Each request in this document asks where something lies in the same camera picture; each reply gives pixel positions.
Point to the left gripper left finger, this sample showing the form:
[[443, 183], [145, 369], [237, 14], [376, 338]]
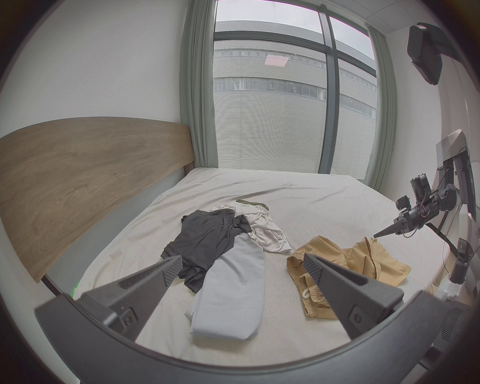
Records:
[[142, 288]]

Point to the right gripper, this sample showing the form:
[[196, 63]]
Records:
[[416, 217]]

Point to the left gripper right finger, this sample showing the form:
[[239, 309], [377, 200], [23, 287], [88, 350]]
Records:
[[348, 292]]

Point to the tan shorts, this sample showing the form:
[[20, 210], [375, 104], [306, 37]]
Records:
[[360, 255]]

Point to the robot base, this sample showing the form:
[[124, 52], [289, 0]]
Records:
[[455, 322]]

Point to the bed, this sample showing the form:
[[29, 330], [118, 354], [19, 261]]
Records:
[[300, 210]]

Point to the black garment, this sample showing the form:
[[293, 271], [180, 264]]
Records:
[[206, 236]]

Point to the pale grey garment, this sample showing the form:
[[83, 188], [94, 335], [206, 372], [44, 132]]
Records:
[[228, 292]]

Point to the white garment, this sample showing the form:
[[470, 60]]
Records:
[[266, 232]]

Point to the grey-green curtain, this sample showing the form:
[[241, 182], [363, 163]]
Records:
[[197, 93], [384, 112]]

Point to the green garment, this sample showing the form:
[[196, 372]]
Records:
[[251, 203]]

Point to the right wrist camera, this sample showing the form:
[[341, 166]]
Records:
[[403, 203]]

